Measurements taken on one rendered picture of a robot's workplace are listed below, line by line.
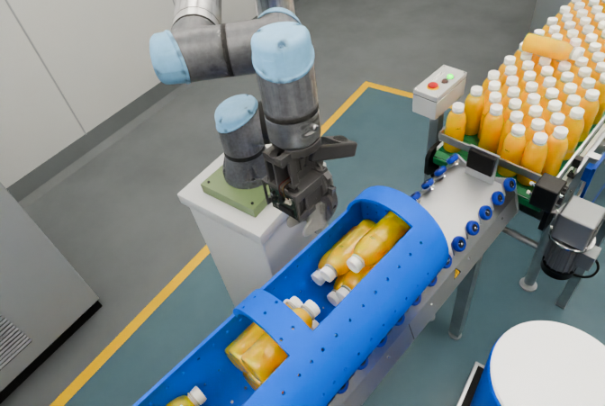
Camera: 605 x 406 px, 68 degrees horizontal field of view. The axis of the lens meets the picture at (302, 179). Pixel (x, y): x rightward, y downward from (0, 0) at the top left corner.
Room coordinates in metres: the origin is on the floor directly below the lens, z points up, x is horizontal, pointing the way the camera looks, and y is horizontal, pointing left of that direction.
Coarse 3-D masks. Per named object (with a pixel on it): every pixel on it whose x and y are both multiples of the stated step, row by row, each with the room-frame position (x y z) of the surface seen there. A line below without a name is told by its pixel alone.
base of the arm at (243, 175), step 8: (224, 160) 0.97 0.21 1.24; (232, 160) 0.92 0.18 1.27; (240, 160) 0.91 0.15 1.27; (248, 160) 0.91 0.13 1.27; (256, 160) 0.92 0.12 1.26; (224, 168) 0.97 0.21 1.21; (232, 168) 0.92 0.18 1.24; (240, 168) 0.91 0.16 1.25; (248, 168) 0.91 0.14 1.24; (256, 168) 0.91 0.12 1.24; (264, 168) 0.92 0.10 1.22; (224, 176) 0.94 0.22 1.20; (232, 176) 0.91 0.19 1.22; (240, 176) 0.90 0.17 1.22; (248, 176) 0.91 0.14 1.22; (256, 176) 0.91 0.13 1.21; (264, 176) 0.91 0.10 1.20; (232, 184) 0.91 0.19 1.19; (240, 184) 0.90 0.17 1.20; (248, 184) 0.89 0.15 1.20; (256, 184) 0.90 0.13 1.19
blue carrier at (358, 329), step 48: (384, 192) 0.75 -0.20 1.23; (336, 240) 0.76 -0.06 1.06; (432, 240) 0.62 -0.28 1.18; (288, 288) 0.64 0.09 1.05; (384, 288) 0.51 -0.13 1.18; (288, 336) 0.42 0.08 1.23; (336, 336) 0.42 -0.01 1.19; (384, 336) 0.46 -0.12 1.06; (192, 384) 0.44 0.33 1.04; (240, 384) 0.45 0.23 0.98; (288, 384) 0.34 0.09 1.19; (336, 384) 0.36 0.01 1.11
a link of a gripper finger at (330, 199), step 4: (328, 184) 0.49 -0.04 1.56; (328, 188) 0.48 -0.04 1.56; (332, 188) 0.48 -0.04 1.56; (328, 192) 0.48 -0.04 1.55; (332, 192) 0.47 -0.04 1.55; (324, 196) 0.47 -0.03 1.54; (328, 196) 0.47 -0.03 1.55; (332, 196) 0.47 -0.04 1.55; (336, 196) 0.47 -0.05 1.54; (324, 200) 0.47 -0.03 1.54; (328, 200) 0.47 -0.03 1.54; (332, 200) 0.47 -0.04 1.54; (336, 200) 0.47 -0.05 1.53; (328, 204) 0.47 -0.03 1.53; (332, 204) 0.47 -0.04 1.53; (336, 204) 0.47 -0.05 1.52; (328, 208) 0.47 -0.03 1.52; (332, 208) 0.47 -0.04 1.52; (336, 208) 0.48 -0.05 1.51; (328, 212) 0.47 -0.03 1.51; (332, 212) 0.47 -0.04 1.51; (328, 216) 0.47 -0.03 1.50; (328, 220) 0.47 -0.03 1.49
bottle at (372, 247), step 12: (384, 216) 0.72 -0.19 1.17; (396, 216) 0.71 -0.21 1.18; (372, 228) 0.69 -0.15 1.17; (384, 228) 0.68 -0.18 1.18; (396, 228) 0.68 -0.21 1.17; (408, 228) 0.69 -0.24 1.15; (360, 240) 0.66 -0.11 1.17; (372, 240) 0.65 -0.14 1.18; (384, 240) 0.65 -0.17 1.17; (396, 240) 0.66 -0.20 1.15; (360, 252) 0.62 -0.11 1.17; (372, 252) 0.62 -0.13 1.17; (384, 252) 0.63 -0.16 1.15; (372, 264) 0.61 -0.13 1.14
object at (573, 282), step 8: (600, 232) 0.95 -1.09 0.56; (600, 240) 0.94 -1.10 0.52; (576, 272) 0.96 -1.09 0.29; (584, 272) 0.96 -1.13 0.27; (568, 280) 0.97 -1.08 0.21; (576, 280) 0.95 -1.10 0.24; (568, 288) 0.96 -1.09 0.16; (560, 296) 0.97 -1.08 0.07; (568, 296) 0.94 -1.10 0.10; (560, 304) 0.95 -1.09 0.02
